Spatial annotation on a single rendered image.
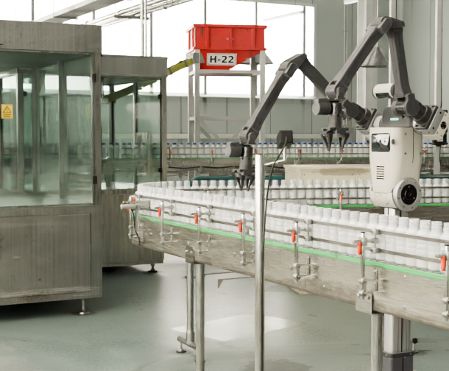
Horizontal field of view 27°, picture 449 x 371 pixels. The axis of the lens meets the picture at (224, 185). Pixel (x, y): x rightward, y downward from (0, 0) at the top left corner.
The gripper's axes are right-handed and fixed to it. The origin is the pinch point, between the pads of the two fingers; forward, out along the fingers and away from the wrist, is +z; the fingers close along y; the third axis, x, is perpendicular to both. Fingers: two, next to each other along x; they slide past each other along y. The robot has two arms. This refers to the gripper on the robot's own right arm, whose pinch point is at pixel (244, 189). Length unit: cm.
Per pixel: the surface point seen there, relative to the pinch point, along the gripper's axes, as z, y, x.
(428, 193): 1, -212, -121
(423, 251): 14, -1, 127
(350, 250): 19, -1, 84
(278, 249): 23.8, 1.0, 35.2
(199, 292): 56, -6, -51
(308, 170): -9, -256, -341
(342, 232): 12, -1, 78
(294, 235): 16, 8, 58
